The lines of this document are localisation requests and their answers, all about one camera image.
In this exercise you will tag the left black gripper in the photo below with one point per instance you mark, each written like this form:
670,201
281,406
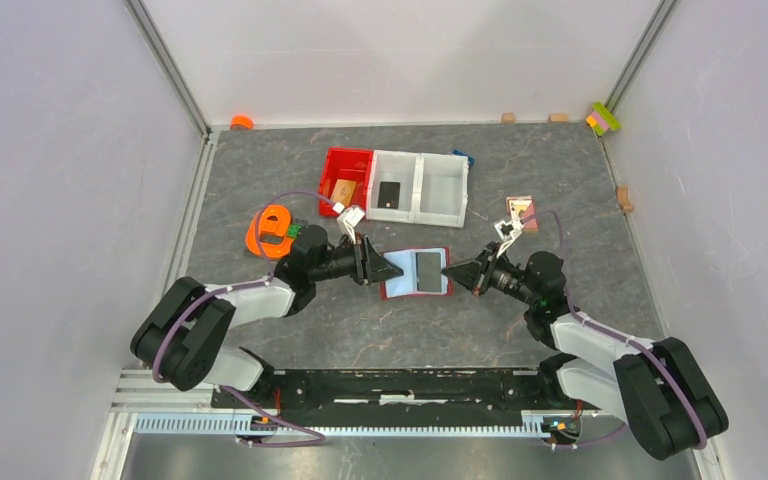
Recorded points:
369,265

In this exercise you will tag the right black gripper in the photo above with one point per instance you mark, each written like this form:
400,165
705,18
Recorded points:
472,275

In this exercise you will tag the black credit card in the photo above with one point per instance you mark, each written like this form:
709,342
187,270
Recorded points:
428,272
389,195

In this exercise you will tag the red card holder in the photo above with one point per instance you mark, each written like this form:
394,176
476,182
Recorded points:
405,285

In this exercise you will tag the gold striped credit card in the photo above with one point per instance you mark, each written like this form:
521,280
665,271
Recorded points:
343,191

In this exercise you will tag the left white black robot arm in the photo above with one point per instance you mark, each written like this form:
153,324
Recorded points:
183,338

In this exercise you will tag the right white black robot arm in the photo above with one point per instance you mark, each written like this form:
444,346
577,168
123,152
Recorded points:
656,388

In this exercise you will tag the green toy brick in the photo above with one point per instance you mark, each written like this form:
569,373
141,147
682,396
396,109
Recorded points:
293,230

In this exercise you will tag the white two-compartment bin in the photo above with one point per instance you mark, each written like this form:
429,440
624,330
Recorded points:
434,188

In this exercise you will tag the red plastic bin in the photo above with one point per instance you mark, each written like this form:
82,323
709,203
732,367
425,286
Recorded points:
347,163

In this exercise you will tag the orange letter e toy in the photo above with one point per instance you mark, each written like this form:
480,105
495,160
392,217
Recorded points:
266,234

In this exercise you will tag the blue object behind bin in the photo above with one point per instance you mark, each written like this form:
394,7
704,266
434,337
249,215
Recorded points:
470,159

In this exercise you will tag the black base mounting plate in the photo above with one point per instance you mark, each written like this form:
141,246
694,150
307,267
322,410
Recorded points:
482,397

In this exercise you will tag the small wooden block left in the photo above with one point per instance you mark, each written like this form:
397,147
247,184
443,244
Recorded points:
508,118

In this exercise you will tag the small wooden block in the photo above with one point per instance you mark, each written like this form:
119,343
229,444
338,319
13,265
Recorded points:
508,118
558,118

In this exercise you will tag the wooden arch block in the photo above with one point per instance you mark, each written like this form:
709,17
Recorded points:
624,200

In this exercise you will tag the small wooden block right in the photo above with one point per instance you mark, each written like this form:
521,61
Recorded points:
558,118

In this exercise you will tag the orange tape roll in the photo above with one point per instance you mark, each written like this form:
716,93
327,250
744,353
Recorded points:
241,122

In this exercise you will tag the colourful stacked toy bricks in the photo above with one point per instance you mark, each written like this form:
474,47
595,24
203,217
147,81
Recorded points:
601,120

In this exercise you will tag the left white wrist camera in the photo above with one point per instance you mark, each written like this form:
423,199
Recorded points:
348,218

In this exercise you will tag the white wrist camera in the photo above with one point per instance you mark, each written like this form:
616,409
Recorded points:
508,231
348,218

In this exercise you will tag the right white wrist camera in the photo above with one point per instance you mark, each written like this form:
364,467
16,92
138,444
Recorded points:
508,231

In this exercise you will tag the aluminium frame rail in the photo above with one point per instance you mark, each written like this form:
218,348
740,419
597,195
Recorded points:
208,408

